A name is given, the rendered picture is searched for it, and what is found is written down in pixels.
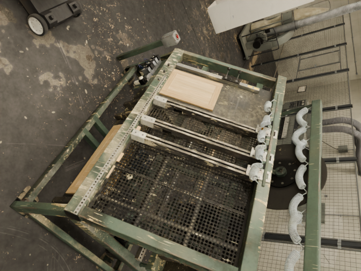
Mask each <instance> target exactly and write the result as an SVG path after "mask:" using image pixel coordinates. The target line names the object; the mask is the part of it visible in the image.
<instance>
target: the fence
mask: <svg viewBox="0 0 361 271"><path fill-rule="evenodd" d="M176 68H178V69H181V70H185V71H187V72H191V73H194V74H197V75H200V76H204V77H207V78H209V79H213V80H216V81H219V82H223V83H226V84H229V85H233V86H235V87H238V88H241V89H245V90H248V91H251V92H255V93H257V94H258V92H259V89H260V88H259V89H258V90H257V89H254V86H252V88H250V87H248V84H245V83H242V82H240V84H236V83H233V82H229V81H226V80H223V79H222V76H219V75H216V74H213V73H209V72H206V71H204V70H200V69H197V68H193V67H190V66H187V65H184V64H181V63H177V64H176ZM250 86H251V85H250ZM255 88H258V87H255Z"/></svg>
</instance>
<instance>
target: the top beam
mask: <svg viewBox="0 0 361 271"><path fill-rule="evenodd" d="M286 80H287V78H286V77H283V76H280V75H278V77H277V79H276V82H275V85H274V89H273V94H272V99H271V101H272V100H274V99H275V100H274V101H272V102H271V103H272V106H271V112H270V111H269V114H270V113H272V114H271V115H270V118H271V120H270V122H271V121H273V118H274V114H275V108H276V102H277V97H278V94H280V100H279V106H278V112H277V119H276V124H275V130H276V131H279V124H280V118H281V111H282V107H283V100H284V93H285V87H286ZM277 138H278V133H277ZM269 141H270V137H268V136H265V141H264V142H265V143H266V144H265V143H264V142H263V145H266V147H267V145H269ZM276 144H277V139H274V138H273V141H272V147H271V154H273V155H274V157H273V162H274V158H275V151H276ZM272 169H273V164H270V163H269V165H268V172H271V176H272ZM256 181H257V182H258V183H259V184H258V183H257V182H256ZM256 181H255V184H254V189H253V193H252V198H251V203H250V208H249V213H248V219H247V224H246V229H245V233H244V238H243V243H242V248H241V254H240V259H239V264H238V268H239V271H257V265H258V258H259V252H260V247H261V241H262V234H263V227H264V221H265V214H266V207H267V203H268V196H269V189H270V183H271V177H270V183H267V182H265V187H262V180H259V179H256Z"/></svg>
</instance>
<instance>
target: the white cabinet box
mask: <svg viewBox="0 0 361 271"><path fill-rule="evenodd" d="M313 1H314V0H216V1H214V2H213V3H212V4H211V5H210V6H209V7H208V8H207V11H208V14H209V16H210V19H211V22H212V24H213V27H214V30H215V32H216V34H218V33H221V32H224V31H227V30H230V29H232V28H235V27H238V26H241V25H244V24H247V23H251V22H254V21H256V20H259V19H262V18H265V17H268V16H271V15H275V14H277V13H280V12H283V11H286V10H289V9H292V8H295V7H297V6H301V5H304V4H307V3H310V2H313Z"/></svg>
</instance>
